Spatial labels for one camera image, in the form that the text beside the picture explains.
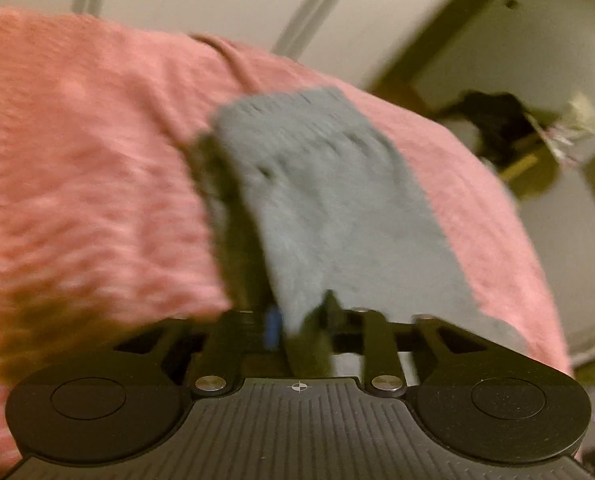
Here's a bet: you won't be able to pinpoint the black cloth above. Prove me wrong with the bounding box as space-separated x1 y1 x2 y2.
445 89 538 161

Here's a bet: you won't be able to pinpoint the yellow wooden side table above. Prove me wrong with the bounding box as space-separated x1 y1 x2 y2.
495 127 585 201

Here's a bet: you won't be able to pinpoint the grey sock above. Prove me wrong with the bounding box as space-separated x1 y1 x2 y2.
190 86 528 377

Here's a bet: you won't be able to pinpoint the shiny crumpled wrapping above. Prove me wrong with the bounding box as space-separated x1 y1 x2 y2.
527 97 595 168

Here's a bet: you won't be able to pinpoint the pink ribbed blanket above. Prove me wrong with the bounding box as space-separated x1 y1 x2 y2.
0 7 574 476

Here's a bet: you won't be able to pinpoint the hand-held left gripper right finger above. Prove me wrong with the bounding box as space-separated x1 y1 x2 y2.
321 290 484 397

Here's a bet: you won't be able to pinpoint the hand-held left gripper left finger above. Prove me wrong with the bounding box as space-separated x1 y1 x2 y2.
112 304 284 397

